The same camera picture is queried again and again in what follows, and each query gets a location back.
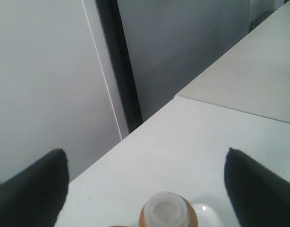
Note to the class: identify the dark soy sauce bottle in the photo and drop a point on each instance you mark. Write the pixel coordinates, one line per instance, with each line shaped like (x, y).
(167, 209)

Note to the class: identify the white cabinet doors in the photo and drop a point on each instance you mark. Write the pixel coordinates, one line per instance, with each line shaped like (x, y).
(57, 85)

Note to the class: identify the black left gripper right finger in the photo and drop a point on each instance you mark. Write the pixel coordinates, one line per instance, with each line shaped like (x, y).
(259, 197)

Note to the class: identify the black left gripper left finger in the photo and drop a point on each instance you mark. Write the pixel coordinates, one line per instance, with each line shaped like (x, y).
(35, 196)

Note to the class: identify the beige neighbouring table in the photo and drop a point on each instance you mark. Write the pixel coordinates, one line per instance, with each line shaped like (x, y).
(254, 75)

